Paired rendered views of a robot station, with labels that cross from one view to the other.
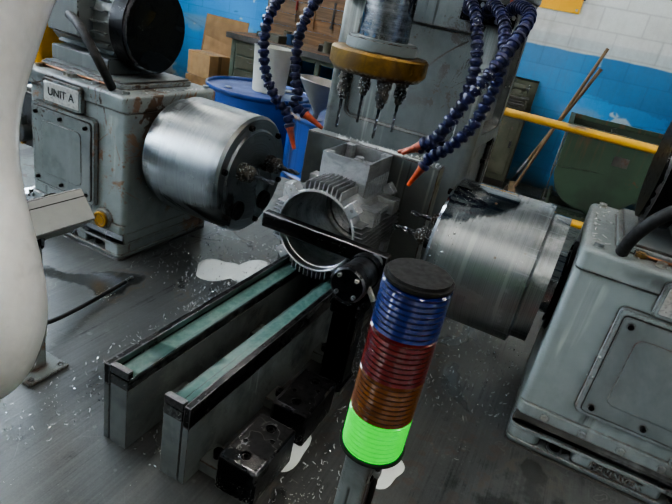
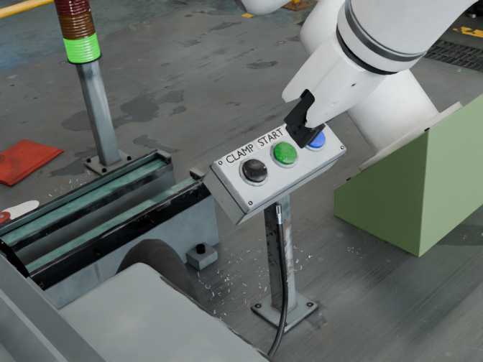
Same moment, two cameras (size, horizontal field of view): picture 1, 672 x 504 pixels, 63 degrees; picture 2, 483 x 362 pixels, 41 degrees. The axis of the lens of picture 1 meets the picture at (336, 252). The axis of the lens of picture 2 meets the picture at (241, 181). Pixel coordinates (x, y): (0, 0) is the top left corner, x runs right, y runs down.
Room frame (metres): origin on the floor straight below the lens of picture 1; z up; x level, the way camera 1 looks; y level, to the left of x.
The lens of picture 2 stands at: (1.28, 0.72, 1.46)
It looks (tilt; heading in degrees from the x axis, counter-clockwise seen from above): 33 degrees down; 209
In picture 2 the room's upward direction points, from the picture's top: 6 degrees counter-clockwise
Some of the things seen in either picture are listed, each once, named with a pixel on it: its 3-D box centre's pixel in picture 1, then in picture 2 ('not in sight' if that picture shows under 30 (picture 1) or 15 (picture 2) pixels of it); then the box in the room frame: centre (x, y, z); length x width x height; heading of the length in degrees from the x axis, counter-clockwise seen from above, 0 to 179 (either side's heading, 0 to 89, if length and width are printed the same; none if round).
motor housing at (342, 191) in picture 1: (338, 218); not in sight; (1.02, 0.01, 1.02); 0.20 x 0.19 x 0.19; 158
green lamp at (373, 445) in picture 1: (376, 425); (82, 46); (0.41, -0.07, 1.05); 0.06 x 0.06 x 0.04
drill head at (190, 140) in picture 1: (198, 156); not in sight; (1.15, 0.34, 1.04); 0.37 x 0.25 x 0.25; 68
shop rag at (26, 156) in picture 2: not in sight; (18, 160); (0.47, -0.26, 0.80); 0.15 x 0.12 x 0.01; 175
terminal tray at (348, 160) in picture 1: (355, 170); not in sight; (1.06, -0.01, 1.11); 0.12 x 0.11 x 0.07; 158
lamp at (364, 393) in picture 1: (387, 388); (76, 22); (0.41, -0.07, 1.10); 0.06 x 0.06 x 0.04
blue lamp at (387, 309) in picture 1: (411, 304); not in sight; (0.41, -0.07, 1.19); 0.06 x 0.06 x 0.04
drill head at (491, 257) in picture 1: (505, 265); not in sight; (0.90, -0.30, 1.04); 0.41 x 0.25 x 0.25; 68
